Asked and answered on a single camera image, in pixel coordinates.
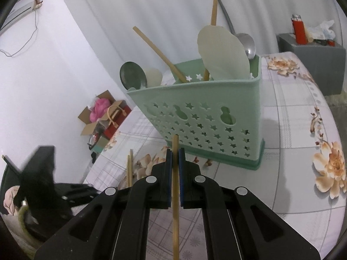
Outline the brown cardboard box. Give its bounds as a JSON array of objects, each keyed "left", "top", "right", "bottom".
[{"left": 78, "top": 90, "right": 124, "bottom": 136}]

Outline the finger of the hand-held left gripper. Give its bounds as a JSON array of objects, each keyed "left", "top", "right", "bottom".
[
  {"left": 54, "top": 182, "right": 95, "bottom": 196},
  {"left": 61, "top": 192, "right": 102, "bottom": 210}
]

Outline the teal and gold box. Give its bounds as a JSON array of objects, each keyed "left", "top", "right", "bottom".
[{"left": 93, "top": 135, "right": 112, "bottom": 153}]

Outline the red gift bag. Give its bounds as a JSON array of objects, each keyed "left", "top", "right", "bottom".
[{"left": 104, "top": 100, "right": 132, "bottom": 140}]

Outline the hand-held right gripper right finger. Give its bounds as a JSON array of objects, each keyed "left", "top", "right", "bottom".
[{"left": 178, "top": 148, "right": 321, "bottom": 260}]

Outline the white rice paddle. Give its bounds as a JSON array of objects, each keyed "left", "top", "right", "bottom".
[{"left": 197, "top": 24, "right": 250, "bottom": 80}]

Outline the person's left hand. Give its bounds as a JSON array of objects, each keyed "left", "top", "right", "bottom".
[{"left": 3, "top": 185, "right": 21, "bottom": 215}]

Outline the white air conditioner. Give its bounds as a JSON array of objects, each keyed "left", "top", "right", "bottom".
[{"left": 0, "top": 0, "right": 37, "bottom": 33}]

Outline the crumpled white plastic bag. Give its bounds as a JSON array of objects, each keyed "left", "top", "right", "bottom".
[{"left": 306, "top": 19, "right": 337, "bottom": 42}]

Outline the pink plastic bag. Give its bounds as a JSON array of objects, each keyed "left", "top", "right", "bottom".
[{"left": 89, "top": 98, "right": 112, "bottom": 123}]

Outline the dark metal spoon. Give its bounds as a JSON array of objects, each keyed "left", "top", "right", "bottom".
[{"left": 120, "top": 62, "right": 148, "bottom": 90}]

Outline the wooden chopstick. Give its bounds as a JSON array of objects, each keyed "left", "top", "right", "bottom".
[
  {"left": 203, "top": 0, "right": 219, "bottom": 82},
  {"left": 129, "top": 148, "right": 134, "bottom": 187},
  {"left": 132, "top": 26, "right": 190, "bottom": 84},
  {"left": 171, "top": 135, "right": 180, "bottom": 260}
]

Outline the white curtain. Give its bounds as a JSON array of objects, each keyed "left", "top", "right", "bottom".
[{"left": 57, "top": 0, "right": 345, "bottom": 106}]

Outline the shiny metal spoon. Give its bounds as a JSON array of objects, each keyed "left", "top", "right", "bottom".
[{"left": 234, "top": 32, "right": 256, "bottom": 60}]

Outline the grey cabinet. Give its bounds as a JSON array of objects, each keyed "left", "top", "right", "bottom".
[{"left": 277, "top": 32, "right": 347, "bottom": 96}]

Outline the green plastic utensil holder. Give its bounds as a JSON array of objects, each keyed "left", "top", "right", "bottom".
[{"left": 127, "top": 55, "right": 265, "bottom": 172}]

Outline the small white plastic spoon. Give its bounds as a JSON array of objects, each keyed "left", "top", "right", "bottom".
[{"left": 142, "top": 68, "right": 163, "bottom": 88}]

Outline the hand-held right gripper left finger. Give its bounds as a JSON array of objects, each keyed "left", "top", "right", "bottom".
[{"left": 34, "top": 149, "right": 173, "bottom": 260}]

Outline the dark vertical pole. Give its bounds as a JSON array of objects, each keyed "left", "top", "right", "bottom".
[{"left": 205, "top": 0, "right": 236, "bottom": 33}]

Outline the thin grey wire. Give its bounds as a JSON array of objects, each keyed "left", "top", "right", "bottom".
[{"left": 0, "top": 7, "right": 39, "bottom": 58}]

